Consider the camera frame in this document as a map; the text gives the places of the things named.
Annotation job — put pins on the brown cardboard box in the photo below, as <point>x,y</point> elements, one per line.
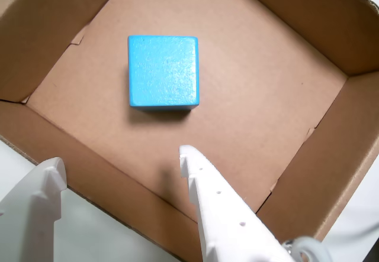
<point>266,96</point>

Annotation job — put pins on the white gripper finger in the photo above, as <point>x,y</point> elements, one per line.
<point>26,223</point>
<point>228,223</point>

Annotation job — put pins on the blue cube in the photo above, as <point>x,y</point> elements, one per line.
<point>163,72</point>

